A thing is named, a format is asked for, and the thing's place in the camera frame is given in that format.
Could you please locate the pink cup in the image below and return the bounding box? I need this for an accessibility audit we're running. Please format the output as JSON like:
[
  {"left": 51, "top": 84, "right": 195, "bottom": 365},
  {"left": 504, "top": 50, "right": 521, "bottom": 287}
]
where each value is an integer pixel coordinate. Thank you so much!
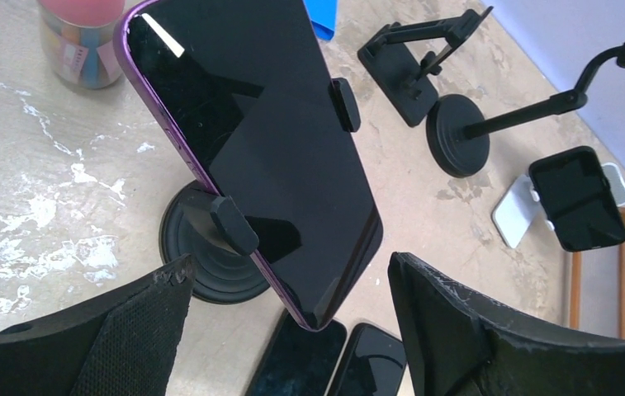
[{"left": 37, "top": 0, "right": 125, "bottom": 89}]

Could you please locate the purple-cased phone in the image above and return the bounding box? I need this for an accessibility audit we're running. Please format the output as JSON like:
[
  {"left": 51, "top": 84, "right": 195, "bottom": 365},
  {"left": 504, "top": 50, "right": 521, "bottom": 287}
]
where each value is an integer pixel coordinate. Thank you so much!
[{"left": 114, "top": 1, "right": 382, "bottom": 332}]

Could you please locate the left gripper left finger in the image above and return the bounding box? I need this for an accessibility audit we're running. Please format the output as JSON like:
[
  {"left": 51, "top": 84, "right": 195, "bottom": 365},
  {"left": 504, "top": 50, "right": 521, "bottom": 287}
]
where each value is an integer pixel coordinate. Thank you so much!
[{"left": 0, "top": 255, "right": 196, "bottom": 395}]

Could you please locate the orange wooden rack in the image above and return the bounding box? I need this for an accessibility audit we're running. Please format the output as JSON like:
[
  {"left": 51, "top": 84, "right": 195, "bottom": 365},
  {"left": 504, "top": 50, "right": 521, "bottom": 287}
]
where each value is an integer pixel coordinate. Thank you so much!
[{"left": 567, "top": 207, "right": 625, "bottom": 339}]

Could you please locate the black phone on silver stand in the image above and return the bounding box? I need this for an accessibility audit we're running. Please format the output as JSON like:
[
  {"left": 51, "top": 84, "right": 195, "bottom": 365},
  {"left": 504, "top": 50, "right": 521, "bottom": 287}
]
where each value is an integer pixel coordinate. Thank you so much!
[{"left": 528, "top": 145, "right": 625, "bottom": 252}]

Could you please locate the silver phone stand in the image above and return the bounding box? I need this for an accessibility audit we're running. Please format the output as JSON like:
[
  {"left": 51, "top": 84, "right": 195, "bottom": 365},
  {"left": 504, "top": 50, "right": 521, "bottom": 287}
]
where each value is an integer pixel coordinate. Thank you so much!
[{"left": 491, "top": 163, "right": 625, "bottom": 249}]

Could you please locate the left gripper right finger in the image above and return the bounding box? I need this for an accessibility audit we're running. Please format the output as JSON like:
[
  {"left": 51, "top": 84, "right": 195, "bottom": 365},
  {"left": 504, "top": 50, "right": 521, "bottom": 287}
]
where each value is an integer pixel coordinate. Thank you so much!
[{"left": 388, "top": 252, "right": 625, "bottom": 395}]

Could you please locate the black phone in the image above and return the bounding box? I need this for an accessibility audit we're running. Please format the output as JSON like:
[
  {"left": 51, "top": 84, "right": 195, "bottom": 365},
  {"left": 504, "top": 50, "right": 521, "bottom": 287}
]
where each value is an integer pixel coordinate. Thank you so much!
[
  {"left": 245, "top": 312, "right": 348, "bottom": 396},
  {"left": 328, "top": 323, "right": 407, "bottom": 396},
  {"left": 528, "top": 145, "right": 625, "bottom": 252}
]

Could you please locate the black round-base pole stand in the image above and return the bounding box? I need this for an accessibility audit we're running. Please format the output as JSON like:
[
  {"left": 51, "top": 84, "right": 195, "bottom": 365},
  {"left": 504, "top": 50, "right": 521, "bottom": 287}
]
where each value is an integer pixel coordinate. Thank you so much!
[{"left": 426, "top": 42, "right": 625, "bottom": 178}]

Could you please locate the black folding phone stand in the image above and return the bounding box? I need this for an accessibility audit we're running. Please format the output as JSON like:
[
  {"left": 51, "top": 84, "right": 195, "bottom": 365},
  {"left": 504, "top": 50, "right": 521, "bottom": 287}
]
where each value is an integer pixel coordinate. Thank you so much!
[{"left": 357, "top": 6, "right": 493, "bottom": 127}]

